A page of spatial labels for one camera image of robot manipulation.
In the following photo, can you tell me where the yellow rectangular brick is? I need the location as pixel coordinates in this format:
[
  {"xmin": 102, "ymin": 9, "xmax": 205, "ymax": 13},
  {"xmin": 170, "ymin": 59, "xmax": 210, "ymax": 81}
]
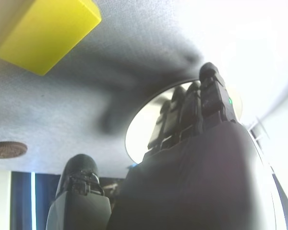
[{"xmin": 0, "ymin": 0, "xmax": 102, "ymax": 77}]

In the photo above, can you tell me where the silver wire dish rack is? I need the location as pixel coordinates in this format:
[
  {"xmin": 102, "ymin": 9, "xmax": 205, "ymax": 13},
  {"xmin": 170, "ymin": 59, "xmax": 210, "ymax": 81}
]
[{"xmin": 244, "ymin": 114, "xmax": 273, "ymax": 144}]

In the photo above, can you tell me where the brown round sandwich cookie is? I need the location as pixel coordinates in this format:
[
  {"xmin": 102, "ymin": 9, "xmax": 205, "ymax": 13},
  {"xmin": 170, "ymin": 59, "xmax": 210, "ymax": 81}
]
[{"xmin": 0, "ymin": 141, "xmax": 28, "ymax": 159}]

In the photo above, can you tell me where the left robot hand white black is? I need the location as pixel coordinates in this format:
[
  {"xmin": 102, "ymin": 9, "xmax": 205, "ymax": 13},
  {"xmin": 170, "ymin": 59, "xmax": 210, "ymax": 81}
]
[{"xmin": 47, "ymin": 61, "xmax": 288, "ymax": 230}]

